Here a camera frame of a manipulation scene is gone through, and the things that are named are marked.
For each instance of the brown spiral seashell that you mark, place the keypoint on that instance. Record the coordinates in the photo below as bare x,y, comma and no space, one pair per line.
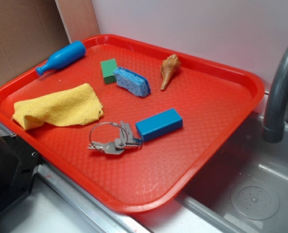
168,68

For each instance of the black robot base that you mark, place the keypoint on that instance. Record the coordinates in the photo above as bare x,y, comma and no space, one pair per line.
18,165

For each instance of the blue sponge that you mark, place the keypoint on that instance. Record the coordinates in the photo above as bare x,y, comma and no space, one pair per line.
132,82

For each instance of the green block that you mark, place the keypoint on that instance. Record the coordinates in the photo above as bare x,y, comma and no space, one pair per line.
107,68

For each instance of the yellow cloth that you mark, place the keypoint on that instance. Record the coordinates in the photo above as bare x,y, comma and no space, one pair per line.
76,106

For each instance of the blue rectangular block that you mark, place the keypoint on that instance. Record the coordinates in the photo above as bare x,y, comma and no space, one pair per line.
159,125

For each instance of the blue plastic bottle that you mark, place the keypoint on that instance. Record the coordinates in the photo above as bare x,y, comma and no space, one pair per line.
63,57

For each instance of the silver keys on ring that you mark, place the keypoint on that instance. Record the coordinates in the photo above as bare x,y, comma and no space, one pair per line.
126,140

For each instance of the grey sink basin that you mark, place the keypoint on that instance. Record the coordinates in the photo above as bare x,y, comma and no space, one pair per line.
242,189

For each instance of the red plastic tray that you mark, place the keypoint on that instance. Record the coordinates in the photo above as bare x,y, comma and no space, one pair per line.
212,99

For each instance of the brown cardboard panel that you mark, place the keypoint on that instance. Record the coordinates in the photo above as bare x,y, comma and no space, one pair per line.
31,30

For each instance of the grey faucet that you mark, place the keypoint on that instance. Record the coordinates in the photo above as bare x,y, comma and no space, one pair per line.
276,112

